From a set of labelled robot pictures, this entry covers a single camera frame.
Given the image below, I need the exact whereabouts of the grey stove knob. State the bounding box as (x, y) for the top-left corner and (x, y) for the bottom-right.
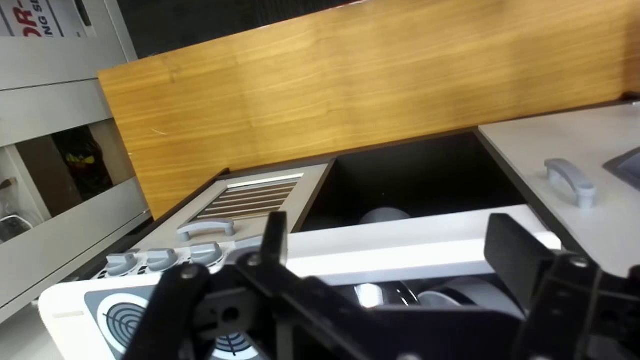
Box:
(189, 240), (226, 266)
(142, 245), (180, 272)
(103, 250), (139, 276)

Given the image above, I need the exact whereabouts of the white fridge door with dispenser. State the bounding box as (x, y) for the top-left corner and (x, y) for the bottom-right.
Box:
(476, 97), (640, 279)

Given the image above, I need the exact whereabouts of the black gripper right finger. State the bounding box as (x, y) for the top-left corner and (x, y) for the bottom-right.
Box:
(483, 211), (640, 360)

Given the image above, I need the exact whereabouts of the white lab cabinet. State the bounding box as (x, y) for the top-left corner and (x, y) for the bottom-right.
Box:
(0, 0), (154, 326)

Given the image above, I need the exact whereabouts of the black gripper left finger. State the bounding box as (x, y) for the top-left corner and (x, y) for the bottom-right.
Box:
(123, 210), (376, 360)

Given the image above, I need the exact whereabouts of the black toy kitchen cabinet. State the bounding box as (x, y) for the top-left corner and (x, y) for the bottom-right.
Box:
(66, 128), (537, 282)

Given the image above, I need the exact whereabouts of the white toy oven door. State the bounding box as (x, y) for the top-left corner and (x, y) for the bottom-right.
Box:
(137, 160), (335, 250)

